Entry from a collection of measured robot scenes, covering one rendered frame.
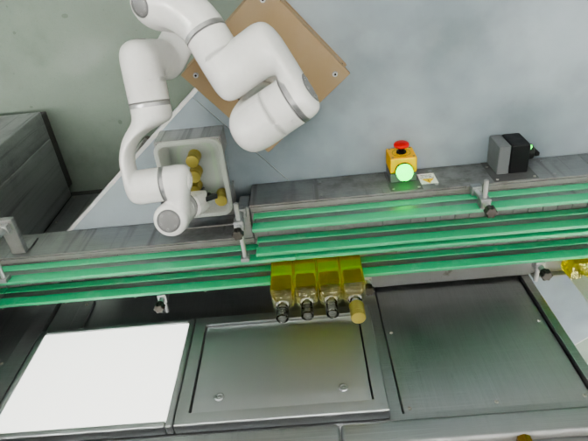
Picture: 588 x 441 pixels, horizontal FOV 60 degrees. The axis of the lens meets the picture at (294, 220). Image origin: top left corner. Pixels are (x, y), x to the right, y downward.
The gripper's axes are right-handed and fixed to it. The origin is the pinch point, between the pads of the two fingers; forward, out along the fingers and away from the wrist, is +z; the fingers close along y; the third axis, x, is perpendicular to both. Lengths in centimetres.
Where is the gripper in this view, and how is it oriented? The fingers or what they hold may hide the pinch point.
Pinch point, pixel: (192, 195)
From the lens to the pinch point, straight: 139.6
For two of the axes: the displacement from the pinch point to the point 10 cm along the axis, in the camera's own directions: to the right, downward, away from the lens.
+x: -1.3, -9.6, -2.4
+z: -0.1, -2.4, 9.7
